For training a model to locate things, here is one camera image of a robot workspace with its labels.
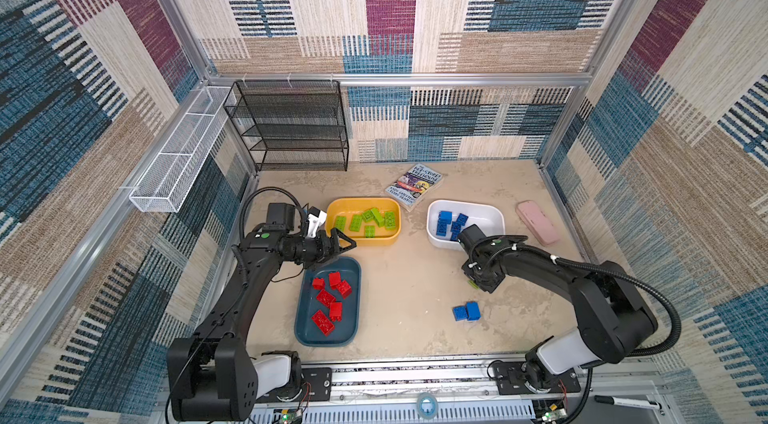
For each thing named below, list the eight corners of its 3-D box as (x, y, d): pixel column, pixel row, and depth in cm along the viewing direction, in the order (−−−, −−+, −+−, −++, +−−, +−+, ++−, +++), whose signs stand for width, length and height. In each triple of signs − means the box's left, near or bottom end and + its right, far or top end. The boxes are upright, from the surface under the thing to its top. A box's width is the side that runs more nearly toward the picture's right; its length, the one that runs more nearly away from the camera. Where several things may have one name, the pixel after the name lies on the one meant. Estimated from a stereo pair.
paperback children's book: (384, 194, 113) (384, 189, 111) (416, 165, 123) (416, 160, 121) (412, 212, 108) (413, 207, 106) (443, 180, 118) (444, 175, 115)
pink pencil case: (543, 247, 99) (547, 243, 97) (512, 207, 110) (514, 202, 108) (561, 241, 101) (565, 236, 99) (528, 202, 111) (531, 197, 109)
